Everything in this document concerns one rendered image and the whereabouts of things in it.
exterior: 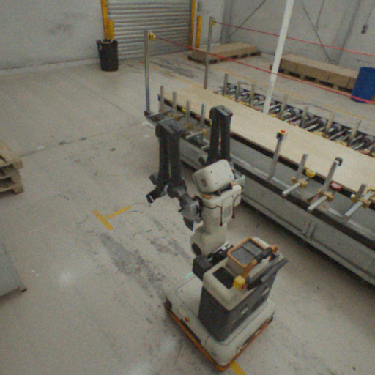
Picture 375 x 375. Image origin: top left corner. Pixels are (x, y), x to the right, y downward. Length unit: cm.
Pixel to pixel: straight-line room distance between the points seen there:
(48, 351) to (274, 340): 171
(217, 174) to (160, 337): 142
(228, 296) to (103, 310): 126
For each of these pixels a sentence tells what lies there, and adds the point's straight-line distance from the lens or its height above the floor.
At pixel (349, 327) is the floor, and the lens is 302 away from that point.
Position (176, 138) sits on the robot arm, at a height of 157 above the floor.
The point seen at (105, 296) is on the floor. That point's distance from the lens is 280.
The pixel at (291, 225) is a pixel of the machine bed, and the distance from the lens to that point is 336.
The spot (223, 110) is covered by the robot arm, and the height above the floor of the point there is 162.
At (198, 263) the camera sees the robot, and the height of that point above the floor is 75.
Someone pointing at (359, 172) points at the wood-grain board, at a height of 90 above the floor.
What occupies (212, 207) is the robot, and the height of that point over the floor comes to 120.
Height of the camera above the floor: 231
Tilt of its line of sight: 37 degrees down
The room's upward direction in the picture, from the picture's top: 4 degrees clockwise
